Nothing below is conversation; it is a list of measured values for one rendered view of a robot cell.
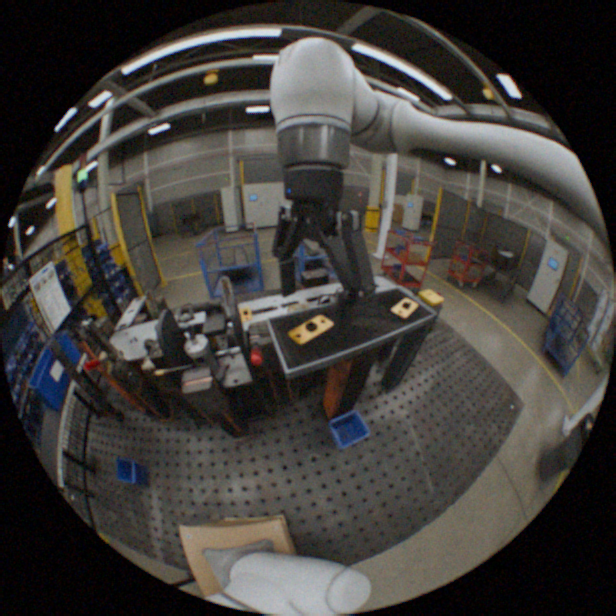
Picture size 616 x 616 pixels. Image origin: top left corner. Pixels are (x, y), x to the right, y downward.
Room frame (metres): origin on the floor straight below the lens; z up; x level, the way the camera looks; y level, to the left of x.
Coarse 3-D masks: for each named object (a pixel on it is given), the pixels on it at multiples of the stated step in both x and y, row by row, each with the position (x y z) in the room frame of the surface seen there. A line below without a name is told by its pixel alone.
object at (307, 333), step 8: (312, 320) 0.27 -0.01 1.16; (320, 320) 0.27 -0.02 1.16; (328, 320) 0.27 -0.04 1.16; (296, 328) 0.25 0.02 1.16; (304, 328) 0.25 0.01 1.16; (312, 328) 0.24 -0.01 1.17; (320, 328) 0.25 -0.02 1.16; (328, 328) 0.25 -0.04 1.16; (304, 336) 0.23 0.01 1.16; (312, 336) 0.23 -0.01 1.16
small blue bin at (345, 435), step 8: (344, 416) 0.22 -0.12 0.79; (352, 416) 0.23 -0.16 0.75; (360, 416) 0.21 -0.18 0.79; (336, 424) 0.21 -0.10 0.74; (344, 424) 0.22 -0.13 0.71; (352, 424) 0.21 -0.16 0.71; (360, 424) 0.19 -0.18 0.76; (336, 432) 0.19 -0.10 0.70; (344, 432) 0.19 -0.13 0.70; (352, 432) 0.18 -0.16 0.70; (360, 432) 0.17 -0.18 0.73; (368, 432) 0.15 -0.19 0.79; (336, 440) 0.14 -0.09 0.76; (344, 440) 0.15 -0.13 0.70; (352, 440) 0.15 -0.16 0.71
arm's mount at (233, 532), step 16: (192, 528) -0.16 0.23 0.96; (208, 528) -0.15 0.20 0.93; (224, 528) -0.14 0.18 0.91; (240, 528) -0.14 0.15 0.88; (256, 528) -0.14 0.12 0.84; (272, 528) -0.14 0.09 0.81; (192, 544) -0.20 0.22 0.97; (208, 544) -0.19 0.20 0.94; (224, 544) -0.19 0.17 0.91; (240, 544) -0.19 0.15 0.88; (288, 544) -0.21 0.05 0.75; (192, 560) -0.25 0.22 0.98; (208, 576) -0.29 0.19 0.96; (208, 592) -0.35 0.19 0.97
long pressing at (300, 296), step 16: (320, 288) 0.69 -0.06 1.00; (384, 288) 0.70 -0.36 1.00; (240, 304) 0.57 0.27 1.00; (256, 304) 0.57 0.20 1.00; (272, 304) 0.57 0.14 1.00; (176, 320) 0.46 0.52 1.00; (192, 320) 0.46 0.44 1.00; (256, 320) 0.47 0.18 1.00; (112, 336) 0.33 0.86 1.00; (128, 336) 0.34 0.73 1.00; (144, 336) 0.35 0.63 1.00; (128, 352) 0.26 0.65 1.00; (144, 352) 0.28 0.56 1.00
